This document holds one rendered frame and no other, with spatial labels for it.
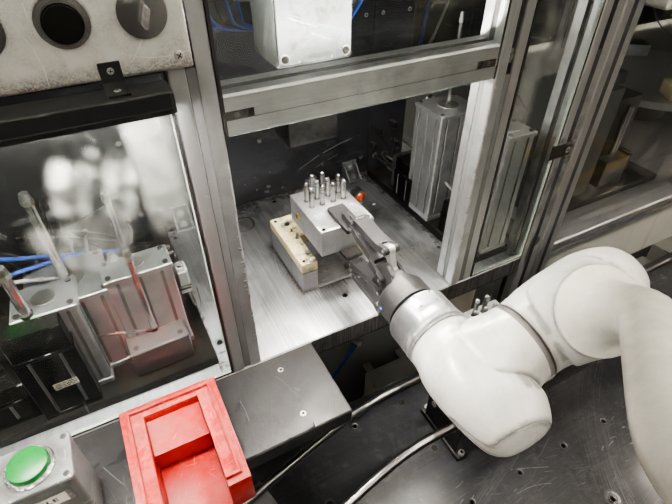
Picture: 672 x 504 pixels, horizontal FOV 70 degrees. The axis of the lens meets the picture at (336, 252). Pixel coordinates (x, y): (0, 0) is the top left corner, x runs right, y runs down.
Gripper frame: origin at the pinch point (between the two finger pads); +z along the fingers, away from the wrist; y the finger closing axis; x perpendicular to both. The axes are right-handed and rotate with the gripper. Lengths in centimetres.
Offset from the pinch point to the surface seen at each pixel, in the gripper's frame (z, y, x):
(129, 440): -16.5, -7.5, 38.8
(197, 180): -8.5, 20.8, 22.8
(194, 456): -19.5, -12.1, 32.4
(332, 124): 9.5, 14.2, -2.8
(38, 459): -19, 0, 46
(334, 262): 6.4, -12.7, -1.5
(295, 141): 9.5, 12.8, 3.8
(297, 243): 7.9, -6.5, 5.2
